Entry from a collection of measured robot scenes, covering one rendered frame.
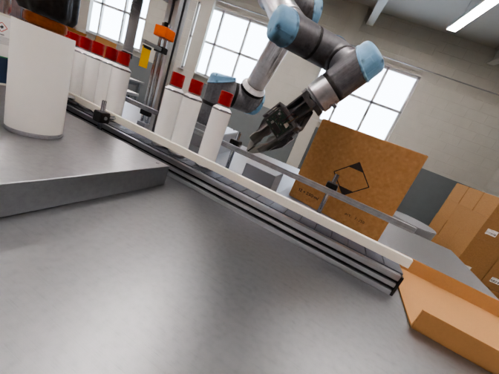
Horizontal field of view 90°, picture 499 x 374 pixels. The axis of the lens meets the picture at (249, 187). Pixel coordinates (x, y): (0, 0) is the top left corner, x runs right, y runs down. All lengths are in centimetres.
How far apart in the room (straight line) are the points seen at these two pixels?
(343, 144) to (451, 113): 601
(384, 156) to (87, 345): 74
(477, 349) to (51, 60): 85
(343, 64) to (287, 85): 564
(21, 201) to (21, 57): 26
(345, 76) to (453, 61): 626
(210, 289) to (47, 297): 18
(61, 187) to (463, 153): 685
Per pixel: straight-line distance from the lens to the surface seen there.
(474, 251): 402
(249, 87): 117
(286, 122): 60
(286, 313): 40
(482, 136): 704
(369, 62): 62
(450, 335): 58
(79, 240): 41
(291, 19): 64
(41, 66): 59
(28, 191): 45
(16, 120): 62
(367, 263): 59
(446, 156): 681
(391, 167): 79
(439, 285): 83
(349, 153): 80
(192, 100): 69
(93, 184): 50
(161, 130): 74
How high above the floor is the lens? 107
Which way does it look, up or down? 17 degrees down
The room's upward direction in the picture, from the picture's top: 21 degrees clockwise
